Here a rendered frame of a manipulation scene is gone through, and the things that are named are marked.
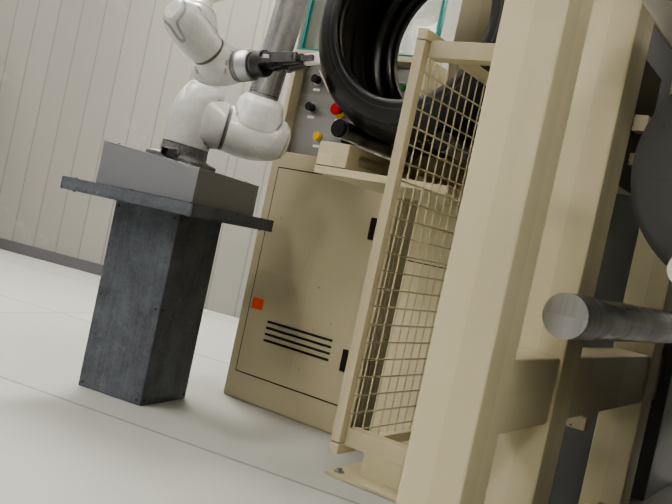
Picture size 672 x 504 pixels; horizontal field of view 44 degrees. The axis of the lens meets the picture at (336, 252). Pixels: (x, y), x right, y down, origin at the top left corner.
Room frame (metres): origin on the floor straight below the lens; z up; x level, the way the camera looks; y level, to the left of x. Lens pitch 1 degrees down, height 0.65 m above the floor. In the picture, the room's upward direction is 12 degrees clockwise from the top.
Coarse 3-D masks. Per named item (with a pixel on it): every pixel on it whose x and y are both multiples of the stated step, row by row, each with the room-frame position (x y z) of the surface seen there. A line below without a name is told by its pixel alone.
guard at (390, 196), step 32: (416, 64) 1.34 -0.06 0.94; (416, 96) 1.34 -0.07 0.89; (416, 128) 1.37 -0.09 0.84; (384, 192) 1.34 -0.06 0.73; (384, 224) 1.33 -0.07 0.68; (384, 256) 1.35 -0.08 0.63; (416, 256) 1.46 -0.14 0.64; (384, 288) 1.38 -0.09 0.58; (352, 352) 1.34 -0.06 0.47; (352, 384) 1.33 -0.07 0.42; (352, 448) 1.37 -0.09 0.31
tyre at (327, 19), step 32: (352, 0) 2.17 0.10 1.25; (384, 0) 2.26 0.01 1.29; (416, 0) 2.25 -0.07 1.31; (320, 32) 2.09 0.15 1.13; (352, 32) 2.22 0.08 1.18; (384, 32) 2.28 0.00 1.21; (320, 64) 2.10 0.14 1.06; (352, 64) 2.22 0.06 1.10; (384, 64) 2.27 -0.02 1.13; (352, 96) 1.99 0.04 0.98; (384, 96) 2.26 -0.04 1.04; (448, 96) 1.85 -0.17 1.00; (480, 96) 1.83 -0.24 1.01; (384, 128) 1.96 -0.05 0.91; (448, 128) 1.88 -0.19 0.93
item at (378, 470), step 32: (480, 0) 2.26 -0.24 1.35; (480, 32) 2.25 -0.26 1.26; (448, 64) 2.29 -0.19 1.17; (416, 224) 2.28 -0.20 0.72; (448, 224) 2.23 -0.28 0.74; (448, 256) 2.22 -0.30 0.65; (416, 288) 2.26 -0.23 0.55; (416, 320) 2.25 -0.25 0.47; (416, 352) 2.24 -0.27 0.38; (384, 384) 2.28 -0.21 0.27; (416, 384) 2.23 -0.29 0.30; (384, 416) 2.27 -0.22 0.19; (384, 480) 2.25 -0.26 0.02
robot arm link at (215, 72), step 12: (228, 48) 2.32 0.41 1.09; (216, 60) 2.30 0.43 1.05; (228, 60) 2.31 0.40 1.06; (192, 72) 2.39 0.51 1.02; (204, 72) 2.33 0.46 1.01; (216, 72) 2.32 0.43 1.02; (228, 72) 2.32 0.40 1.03; (204, 84) 2.41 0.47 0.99; (216, 84) 2.37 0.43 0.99; (228, 84) 2.36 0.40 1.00
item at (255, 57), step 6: (252, 54) 2.28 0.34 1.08; (258, 54) 2.27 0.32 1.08; (252, 60) 2.27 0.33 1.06; (258, 60) 2.26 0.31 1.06; (252, 66) 2.28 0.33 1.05; (258, 66) 2.28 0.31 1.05; (264, 66) 2.28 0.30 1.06; (252, 72) 2.29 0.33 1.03; (258, 72) 2.28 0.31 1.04; (264, 72) 2.29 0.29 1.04; (270, 72) 2.31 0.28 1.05
